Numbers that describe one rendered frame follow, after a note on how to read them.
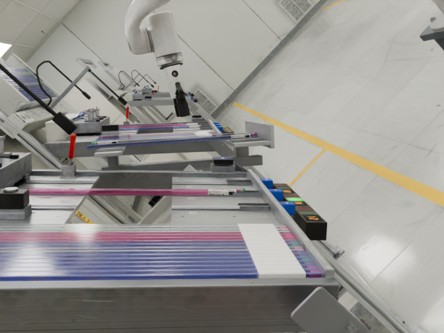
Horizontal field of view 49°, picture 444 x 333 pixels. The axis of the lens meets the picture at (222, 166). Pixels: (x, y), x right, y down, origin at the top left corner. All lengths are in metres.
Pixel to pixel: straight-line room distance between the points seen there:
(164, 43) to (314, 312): 1.12
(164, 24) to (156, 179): 0.53
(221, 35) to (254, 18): 0.63
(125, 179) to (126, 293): 0.68
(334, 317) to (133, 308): 0.23
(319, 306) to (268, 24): 8.35
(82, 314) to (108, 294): 0.04
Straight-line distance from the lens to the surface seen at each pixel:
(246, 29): 8.75
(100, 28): 8.74
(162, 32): 1.55
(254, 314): 0.61
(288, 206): 0.96
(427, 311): 1.66
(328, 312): 0.57
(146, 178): 1.24
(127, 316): 0.60
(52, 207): 0.98
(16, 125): 2.04
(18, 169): 1.16
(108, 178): 1.25
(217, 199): 1.01
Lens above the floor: 1.03
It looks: 11 degrees down
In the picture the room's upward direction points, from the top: 47 degrees counter-clockwise
